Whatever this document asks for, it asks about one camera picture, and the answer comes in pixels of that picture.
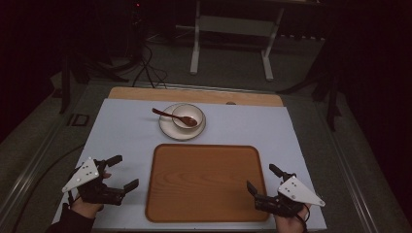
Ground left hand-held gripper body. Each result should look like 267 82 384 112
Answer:
61 157 126 207

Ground black floor cable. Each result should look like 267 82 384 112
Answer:
11 144 86 233

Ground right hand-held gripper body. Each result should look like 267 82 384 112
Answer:
254 173 326 218

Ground black floor socket box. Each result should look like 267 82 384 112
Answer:
67 113 90 127

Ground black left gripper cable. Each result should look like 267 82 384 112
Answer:
66 190 82 209

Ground dark brown wooden spoon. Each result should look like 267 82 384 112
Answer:
152 107 198 128

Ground white metal stand frame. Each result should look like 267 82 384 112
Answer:
189 0 286 82

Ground white ceramic plate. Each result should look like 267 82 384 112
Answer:
157 102 207 142

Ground person's right hand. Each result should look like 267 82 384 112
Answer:
273 203 313 233

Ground white ceramic bowl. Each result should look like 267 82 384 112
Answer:
171 103 205 131

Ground person's left hand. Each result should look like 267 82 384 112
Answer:
70 196 105 219

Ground white table mat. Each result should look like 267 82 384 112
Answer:
51 97 328 232

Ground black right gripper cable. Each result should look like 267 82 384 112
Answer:
292 203 311 233

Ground brown wooden tray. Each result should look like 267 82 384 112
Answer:
145 143 270 224

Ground black cables on floor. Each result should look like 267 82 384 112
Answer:
130 42 169 89

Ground black device with red light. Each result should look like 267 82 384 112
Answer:
127 0 148 61

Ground black tripod stand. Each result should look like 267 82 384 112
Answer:
278 61 343 132

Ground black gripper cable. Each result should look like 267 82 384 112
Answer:
66 190 82 209
292 203 311 233

